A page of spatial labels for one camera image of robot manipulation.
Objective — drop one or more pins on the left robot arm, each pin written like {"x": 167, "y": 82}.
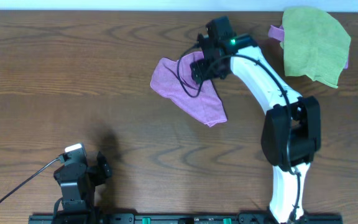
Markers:
{"x": 77, "y": 181}

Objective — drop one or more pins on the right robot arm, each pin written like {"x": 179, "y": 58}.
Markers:
{"x": 292, "y": 128}

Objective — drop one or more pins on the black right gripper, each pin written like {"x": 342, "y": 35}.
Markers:
{"x": 201, "y": 71}

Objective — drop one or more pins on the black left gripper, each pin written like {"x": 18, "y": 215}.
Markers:
{"x": 100, "y": 174}

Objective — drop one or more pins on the green microfiber cloth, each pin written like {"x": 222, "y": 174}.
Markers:
{"x": 315, "y": 44}

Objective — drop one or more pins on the purple microfiber cloth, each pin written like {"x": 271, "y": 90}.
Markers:
{"x": 172, "y": 79}

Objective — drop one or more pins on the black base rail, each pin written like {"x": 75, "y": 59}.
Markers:
{"x": 128, "y": 218}

